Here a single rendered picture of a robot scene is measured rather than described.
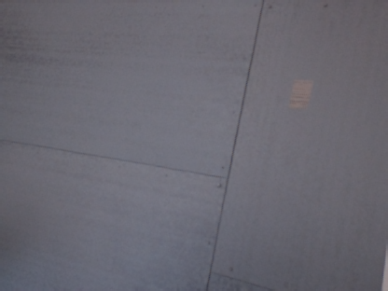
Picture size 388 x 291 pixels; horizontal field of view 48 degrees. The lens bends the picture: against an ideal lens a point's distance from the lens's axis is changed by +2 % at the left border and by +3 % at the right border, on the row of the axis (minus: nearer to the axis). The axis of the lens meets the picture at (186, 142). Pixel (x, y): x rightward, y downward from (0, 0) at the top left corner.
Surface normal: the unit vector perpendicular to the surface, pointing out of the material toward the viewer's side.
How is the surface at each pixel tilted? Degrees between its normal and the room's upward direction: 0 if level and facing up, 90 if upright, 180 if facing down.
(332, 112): 90
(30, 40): 90
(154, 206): 90
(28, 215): 90
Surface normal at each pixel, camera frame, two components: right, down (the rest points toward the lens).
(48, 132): -0.40, -0.22
